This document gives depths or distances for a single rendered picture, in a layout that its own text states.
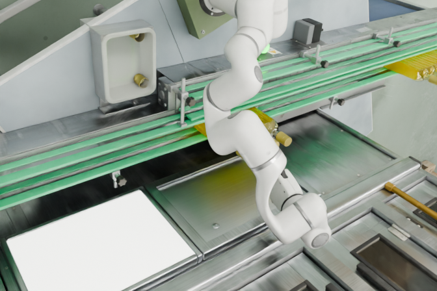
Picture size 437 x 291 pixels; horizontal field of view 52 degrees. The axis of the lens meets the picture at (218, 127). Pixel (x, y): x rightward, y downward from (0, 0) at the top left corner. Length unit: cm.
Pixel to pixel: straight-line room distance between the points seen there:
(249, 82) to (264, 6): 22
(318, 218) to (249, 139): 25
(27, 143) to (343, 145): 116
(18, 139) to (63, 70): 24
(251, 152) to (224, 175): 51
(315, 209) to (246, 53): 40
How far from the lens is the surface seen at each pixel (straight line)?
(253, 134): 100
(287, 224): 108
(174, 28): 154
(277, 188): 125
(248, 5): 115
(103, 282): 120
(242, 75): 103
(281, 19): 128
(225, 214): 137
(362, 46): 204
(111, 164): 140
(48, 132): 141
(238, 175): 152
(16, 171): 131
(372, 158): 181
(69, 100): 146
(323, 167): 169
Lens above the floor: 198
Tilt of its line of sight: 42 degrees down
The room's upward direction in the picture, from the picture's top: 128 degrees clockwise
